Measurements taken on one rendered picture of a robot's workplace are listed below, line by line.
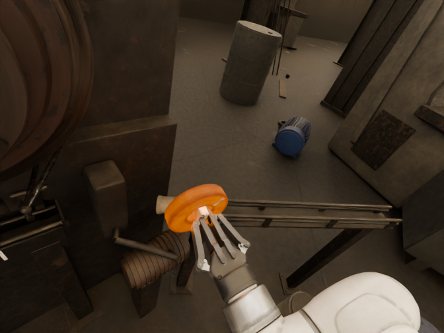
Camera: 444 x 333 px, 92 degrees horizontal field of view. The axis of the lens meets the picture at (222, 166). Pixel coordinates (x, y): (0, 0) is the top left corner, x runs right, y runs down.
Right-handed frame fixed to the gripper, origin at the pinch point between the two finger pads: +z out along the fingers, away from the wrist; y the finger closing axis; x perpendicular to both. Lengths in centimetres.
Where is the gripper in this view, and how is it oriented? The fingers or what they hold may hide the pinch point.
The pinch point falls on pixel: (199, 205)
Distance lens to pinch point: 52.2
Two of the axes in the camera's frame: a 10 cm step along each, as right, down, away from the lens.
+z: -4.6, -7.2, 5.3
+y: 8.4, -1.6, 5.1
